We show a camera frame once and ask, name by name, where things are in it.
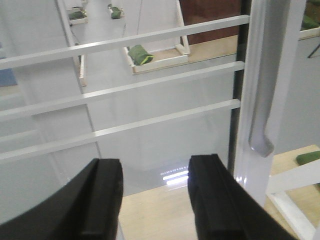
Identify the wooden tray platform behind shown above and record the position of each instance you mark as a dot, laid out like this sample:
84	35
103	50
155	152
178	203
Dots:
146	16

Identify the white sliding glass door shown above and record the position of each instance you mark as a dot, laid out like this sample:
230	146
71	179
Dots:
75	98

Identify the green sandbag in tray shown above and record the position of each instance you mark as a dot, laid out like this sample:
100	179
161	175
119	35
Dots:
139	55

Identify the green sandbag right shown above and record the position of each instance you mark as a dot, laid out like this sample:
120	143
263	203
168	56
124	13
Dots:
309	157

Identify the wooden base platform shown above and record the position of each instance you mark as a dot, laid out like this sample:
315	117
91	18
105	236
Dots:
165	213

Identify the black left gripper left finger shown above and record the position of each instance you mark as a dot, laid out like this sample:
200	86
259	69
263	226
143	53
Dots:
86	208

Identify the green sandbag far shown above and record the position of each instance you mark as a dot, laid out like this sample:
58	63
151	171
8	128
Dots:
115	12

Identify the grey metal door handle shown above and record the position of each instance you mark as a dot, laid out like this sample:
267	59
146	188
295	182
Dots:
267	78

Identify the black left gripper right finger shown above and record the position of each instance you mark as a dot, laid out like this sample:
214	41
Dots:
222	209

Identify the white door frame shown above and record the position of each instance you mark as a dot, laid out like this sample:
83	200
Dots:
298	90

